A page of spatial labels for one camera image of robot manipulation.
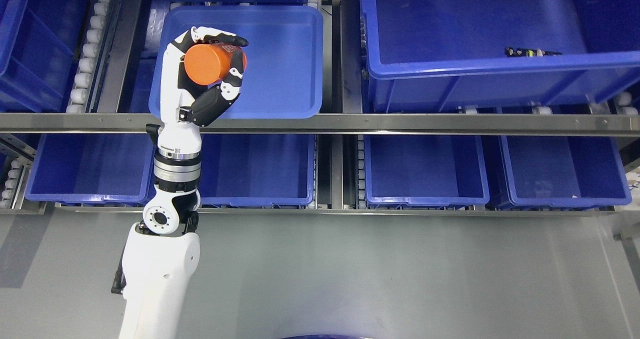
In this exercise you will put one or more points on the black circuit board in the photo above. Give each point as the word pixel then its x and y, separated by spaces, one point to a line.
pixel 513 52

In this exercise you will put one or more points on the lower blue bin centre-left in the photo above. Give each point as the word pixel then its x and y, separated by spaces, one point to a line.
pixel 257 170

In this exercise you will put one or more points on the shallow blue plastic tray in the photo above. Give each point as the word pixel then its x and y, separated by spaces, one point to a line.
pixel 283 78

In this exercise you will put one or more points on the orange cylindrical capacitor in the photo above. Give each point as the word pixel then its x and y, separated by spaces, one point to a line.
pixel 207 63

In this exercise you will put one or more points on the lower blue bin left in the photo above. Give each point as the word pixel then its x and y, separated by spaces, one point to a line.
pixel 92 169

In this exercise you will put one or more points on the large blue bin right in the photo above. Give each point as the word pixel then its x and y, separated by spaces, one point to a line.
pixel 430 56

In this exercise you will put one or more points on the lower blue bin centre-right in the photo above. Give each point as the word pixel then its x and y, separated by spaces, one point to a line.
pixel 424 171

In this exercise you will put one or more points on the steel shelf front rail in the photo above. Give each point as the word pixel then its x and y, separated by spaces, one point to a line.
pixel 341 124

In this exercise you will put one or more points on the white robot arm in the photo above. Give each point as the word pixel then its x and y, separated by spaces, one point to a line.
pixel 162 250

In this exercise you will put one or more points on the white roller conveyor track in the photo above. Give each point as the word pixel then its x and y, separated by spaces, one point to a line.
pixel 85 79

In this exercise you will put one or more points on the blue bin far left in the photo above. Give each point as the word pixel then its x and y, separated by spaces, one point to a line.
pixel 38 43

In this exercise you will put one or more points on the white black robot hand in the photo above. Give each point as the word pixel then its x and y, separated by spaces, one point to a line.
pixel 186 107

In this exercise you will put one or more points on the lower blue bin right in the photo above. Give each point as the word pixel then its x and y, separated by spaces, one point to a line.
pixel 555 172

